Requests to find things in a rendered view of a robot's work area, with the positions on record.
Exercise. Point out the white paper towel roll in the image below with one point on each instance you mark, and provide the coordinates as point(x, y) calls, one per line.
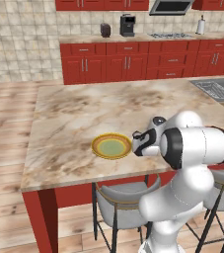
point(200, 26)

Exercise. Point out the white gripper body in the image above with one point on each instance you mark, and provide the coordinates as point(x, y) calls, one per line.
point(139, 145)

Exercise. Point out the grey sink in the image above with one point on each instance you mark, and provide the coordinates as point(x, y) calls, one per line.
point(220, 89)

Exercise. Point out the red kitchen island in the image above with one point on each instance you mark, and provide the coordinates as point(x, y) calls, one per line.
point(42, 217)

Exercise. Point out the red lower cupboard run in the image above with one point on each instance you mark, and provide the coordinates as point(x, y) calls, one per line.
point(116, 66)

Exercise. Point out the dark brown toaster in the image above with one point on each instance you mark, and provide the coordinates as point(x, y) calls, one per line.
point(105, 30)

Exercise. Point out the black coffee machine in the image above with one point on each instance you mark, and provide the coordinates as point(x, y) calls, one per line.
point(127, 25)

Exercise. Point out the yellow plate with green centre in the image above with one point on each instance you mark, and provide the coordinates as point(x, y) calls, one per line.
point(112, 147)

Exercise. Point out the grey hob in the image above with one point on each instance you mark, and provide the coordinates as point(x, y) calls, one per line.
point(171, 35)

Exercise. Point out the red wall cupboard run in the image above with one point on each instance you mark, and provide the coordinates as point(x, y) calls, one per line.
point(215, 3)
point(100, 4)

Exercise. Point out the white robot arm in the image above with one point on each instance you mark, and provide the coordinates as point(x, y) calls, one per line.
point(195, 184)

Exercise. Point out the grey range hood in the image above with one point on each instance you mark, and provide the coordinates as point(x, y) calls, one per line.
point(171, 7)

